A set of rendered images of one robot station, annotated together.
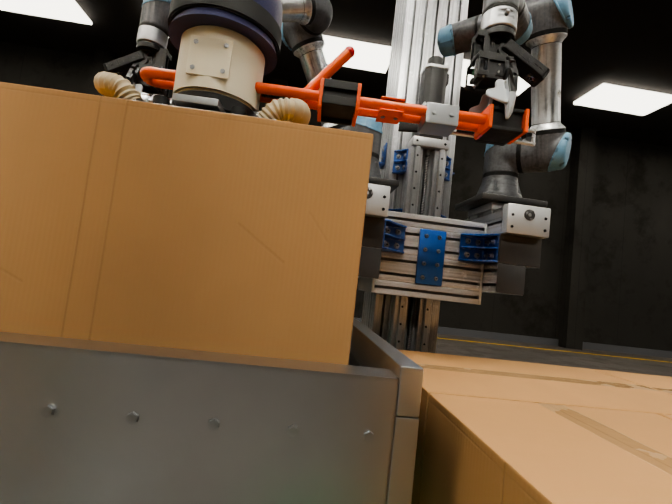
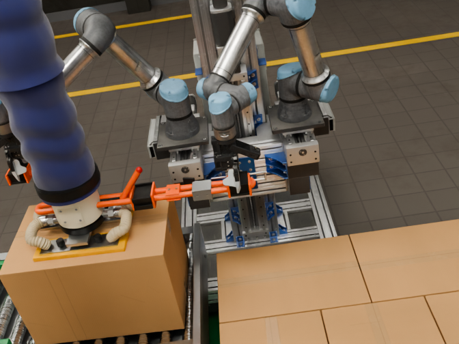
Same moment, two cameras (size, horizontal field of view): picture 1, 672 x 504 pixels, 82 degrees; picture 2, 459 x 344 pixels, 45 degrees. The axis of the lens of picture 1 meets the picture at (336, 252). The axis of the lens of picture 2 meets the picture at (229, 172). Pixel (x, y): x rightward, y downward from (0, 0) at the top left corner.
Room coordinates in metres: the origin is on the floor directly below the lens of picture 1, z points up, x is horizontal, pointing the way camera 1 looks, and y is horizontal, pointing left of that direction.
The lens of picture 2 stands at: (-0.77, -0.51, 2.23)
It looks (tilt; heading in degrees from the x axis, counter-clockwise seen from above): 35 degrees down; 8
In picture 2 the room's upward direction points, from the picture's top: 10 degrees counter-clockwise
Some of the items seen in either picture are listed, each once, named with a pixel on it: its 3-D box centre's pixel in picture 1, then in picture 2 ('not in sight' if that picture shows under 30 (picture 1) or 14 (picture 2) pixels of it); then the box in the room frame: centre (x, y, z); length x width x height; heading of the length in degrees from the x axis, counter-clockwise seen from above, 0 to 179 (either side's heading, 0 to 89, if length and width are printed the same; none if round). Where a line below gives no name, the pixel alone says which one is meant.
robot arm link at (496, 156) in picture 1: (504, 156); (292, 80); (1.34, -0.55, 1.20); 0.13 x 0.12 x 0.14; 52
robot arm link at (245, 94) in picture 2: (505, 24); (236, 97); (0.91, -0.35, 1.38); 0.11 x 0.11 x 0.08; 52
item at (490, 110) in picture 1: (500, 124); (239, 185); (0.81, -0.32, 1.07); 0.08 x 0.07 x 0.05; 93
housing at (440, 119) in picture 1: (437, 120); (202, 190); (0.80, -0.18, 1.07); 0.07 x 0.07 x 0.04; 3
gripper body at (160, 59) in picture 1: (150, 70); (14, 143); (1.03, 0.56, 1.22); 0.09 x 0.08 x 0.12; 93
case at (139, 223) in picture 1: (203, 243); (104, 265); (0.79, 0.27, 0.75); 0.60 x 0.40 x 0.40; 94
